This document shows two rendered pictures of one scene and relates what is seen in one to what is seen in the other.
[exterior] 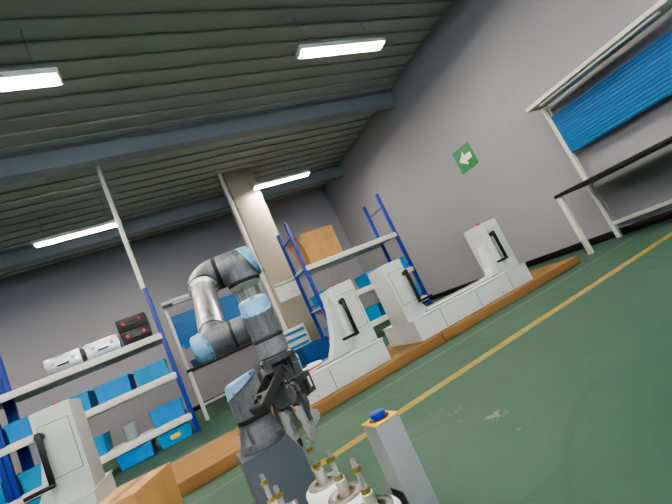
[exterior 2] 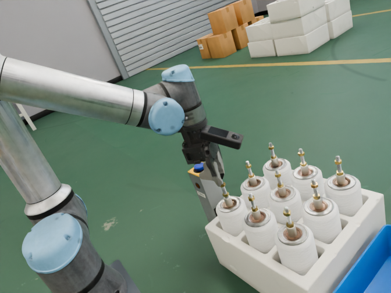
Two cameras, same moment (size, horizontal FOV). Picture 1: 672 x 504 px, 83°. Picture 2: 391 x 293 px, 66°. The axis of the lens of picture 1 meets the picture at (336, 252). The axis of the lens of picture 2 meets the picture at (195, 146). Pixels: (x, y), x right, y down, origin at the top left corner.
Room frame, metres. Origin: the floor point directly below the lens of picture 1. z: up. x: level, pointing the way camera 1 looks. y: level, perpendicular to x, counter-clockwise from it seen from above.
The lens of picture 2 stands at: (0.95, 1.01, 0.84)
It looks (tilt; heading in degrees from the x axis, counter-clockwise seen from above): 25 degrees down; 270
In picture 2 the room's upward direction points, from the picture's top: 21 degrees counter-clockwise
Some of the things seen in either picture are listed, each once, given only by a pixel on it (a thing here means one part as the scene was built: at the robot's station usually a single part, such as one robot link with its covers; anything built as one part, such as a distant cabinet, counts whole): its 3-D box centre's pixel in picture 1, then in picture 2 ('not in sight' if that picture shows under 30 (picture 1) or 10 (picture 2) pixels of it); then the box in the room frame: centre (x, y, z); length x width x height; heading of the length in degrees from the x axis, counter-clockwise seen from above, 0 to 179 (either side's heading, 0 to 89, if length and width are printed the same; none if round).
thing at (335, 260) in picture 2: not in sight; (292, 232); (0.76, 0.29, 0.09); 0.39 x 0.39 x 0.18; 30
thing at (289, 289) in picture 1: (288, 289); not in sight; (7.14, 1.11, 1.38); 0.49 x 0.01 x 0.35; 116
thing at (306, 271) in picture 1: (354, 271); not in sight; (6.43, -0.15, 1.10); 1.89 x 0.64 x 2.20; 116
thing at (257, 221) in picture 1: (272, 264); not in sight; (7.40, 1.24, 2.00); 0.56 x 0.56 x 4.00; 26
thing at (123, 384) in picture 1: (117, 388); not in sight; (4.76, 3.20, 0.89); 0.50 x 0.38 x 0.21; 25
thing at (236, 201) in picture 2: (323, 482); (229, 204); (0.92, 0.25, 0.25); 0.08 x 0.08 x 0.01
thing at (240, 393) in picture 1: (247, 394); (61, 250); (1.31, 0.47, 0.47); 0.13 x 0.12 x 0.14; 105
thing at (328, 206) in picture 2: not in sight; (318, 206); (0.70, 0.39, 0.25); 0.08 x 0.08 x 0.01
